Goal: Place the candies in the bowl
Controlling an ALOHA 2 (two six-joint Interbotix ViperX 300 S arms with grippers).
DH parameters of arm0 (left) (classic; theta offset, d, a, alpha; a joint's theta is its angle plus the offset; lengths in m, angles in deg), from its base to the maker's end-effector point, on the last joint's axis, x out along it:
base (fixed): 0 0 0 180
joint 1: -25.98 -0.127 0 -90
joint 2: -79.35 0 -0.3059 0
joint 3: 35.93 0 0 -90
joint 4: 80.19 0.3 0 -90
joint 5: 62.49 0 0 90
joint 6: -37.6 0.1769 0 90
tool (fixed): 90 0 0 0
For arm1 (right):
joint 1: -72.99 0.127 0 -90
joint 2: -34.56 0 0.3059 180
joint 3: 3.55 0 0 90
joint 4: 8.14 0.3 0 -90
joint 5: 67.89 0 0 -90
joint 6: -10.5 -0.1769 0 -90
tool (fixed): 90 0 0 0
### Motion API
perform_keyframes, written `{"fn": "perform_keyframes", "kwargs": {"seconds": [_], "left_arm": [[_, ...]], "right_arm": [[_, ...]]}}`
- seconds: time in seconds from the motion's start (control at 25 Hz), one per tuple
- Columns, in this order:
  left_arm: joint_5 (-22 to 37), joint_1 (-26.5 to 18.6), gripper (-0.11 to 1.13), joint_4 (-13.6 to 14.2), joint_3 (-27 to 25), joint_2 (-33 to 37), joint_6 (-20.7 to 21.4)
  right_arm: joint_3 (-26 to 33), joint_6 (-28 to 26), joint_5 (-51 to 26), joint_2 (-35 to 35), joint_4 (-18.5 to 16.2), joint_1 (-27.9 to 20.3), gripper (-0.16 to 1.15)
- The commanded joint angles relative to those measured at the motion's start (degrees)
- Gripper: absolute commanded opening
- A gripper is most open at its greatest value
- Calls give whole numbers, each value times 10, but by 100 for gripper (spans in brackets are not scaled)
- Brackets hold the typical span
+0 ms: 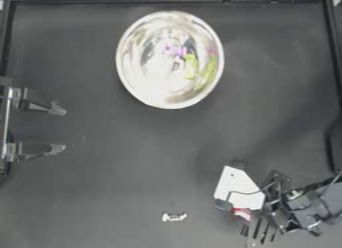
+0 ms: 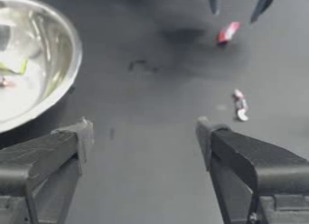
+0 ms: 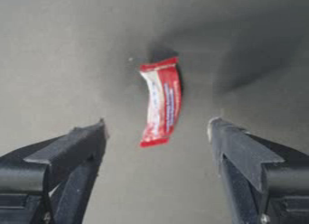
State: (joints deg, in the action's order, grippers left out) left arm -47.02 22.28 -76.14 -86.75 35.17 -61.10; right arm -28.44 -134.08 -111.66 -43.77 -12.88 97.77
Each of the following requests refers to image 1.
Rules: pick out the black and white candy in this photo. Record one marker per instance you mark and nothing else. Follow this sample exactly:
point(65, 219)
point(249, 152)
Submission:
point(174, 217)
point(175, 66)

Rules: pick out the green candy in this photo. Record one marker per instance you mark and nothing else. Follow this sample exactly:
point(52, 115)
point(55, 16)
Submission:
point(190, 67)

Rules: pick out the steel bowl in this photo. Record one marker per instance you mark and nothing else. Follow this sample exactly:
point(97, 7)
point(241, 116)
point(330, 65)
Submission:
point(147, 85)

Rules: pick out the purple candy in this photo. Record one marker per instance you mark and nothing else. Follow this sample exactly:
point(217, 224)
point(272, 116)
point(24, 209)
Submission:
point(178, 51)

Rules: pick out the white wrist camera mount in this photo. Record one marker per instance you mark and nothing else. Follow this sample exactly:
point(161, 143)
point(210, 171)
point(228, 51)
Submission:
point(238, 185)

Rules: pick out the red candy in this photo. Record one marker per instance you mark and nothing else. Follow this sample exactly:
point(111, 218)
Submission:
point(244, 214)

